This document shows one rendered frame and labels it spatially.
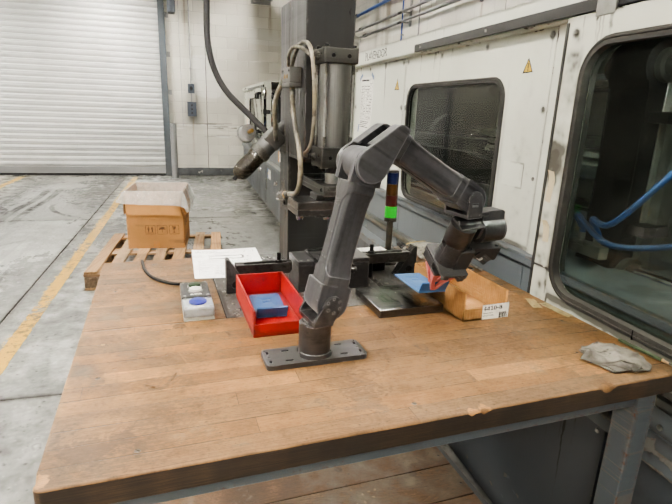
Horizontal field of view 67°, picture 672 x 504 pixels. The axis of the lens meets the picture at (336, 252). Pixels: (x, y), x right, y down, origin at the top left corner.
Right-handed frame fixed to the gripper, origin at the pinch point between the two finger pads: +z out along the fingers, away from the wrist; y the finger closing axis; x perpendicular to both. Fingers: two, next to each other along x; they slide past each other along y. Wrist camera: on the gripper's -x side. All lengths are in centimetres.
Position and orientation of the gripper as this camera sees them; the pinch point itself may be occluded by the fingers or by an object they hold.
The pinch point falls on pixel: (433, 286)
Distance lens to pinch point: 120.5
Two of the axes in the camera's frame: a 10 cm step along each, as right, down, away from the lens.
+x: -9.5, 0.3, -3.1
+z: -2.0, 7.1, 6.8
